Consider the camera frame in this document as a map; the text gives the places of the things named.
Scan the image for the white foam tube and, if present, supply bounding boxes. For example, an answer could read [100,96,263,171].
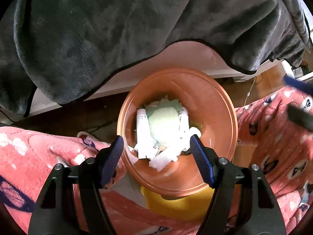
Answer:
[148,148,181,172]

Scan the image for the orange plastic trash bin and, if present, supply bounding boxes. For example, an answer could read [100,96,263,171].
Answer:
[117,68,238,197]

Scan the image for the yellow plastic stool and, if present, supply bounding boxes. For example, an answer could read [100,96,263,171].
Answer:
[141,186,214,222]

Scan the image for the pink patterned pajama legs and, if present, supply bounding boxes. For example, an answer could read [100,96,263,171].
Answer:
[1,87,312,234]

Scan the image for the small white vial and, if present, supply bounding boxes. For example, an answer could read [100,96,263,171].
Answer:
[180,127,202,152]

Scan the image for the white flat tube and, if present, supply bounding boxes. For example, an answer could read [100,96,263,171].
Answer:
[134,109,157,160]

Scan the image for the orange cream tube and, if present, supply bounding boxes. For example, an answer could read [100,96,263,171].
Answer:
[159,145,167,152]

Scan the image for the pale green white-capped bottle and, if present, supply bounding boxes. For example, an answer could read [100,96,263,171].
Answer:
[148,107,180,147]

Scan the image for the dark grey plush blanket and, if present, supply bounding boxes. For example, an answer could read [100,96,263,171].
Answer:
[1,0,312,117]

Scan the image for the white charging cable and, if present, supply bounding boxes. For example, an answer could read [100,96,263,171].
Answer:
[243,75,257,110]

